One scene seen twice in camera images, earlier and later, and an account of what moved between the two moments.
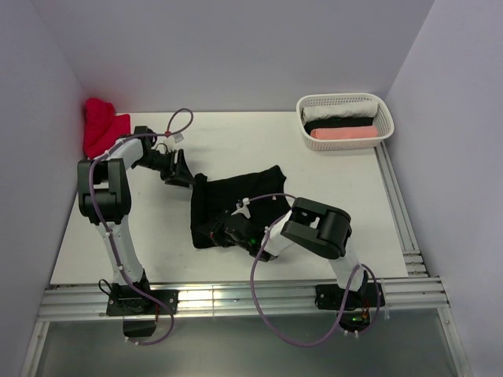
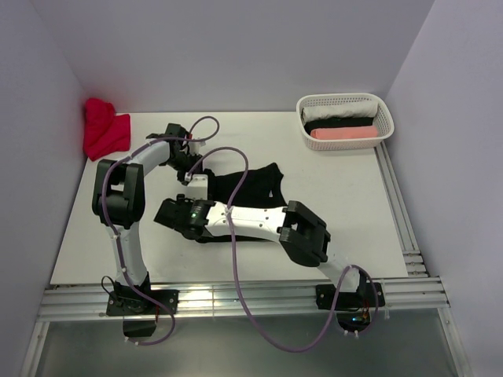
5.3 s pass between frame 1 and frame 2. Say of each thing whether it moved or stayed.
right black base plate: stayed
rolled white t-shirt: stayed
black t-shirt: moved
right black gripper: moved
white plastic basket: stayed
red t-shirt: stayed
